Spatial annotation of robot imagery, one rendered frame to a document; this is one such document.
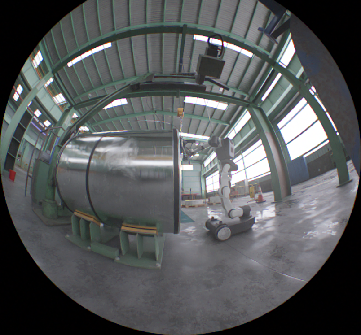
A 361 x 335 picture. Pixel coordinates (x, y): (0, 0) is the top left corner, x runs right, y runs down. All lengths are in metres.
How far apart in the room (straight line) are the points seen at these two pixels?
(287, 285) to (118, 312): 0.74
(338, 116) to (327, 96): 0.05
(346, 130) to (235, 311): 0.68
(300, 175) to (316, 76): 9.78
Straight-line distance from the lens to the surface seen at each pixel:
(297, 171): 10.11
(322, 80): 0.36
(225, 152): 1.61
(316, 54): 0.41
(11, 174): 4.70
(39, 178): 2.59
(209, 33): 3.25
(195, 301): 0.69
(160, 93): 3.81
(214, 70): 1.00
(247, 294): 0.73
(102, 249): 1.08
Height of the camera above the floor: 0.57
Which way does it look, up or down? 23 degrees up
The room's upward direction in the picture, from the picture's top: 2 degrees counter-clockwise
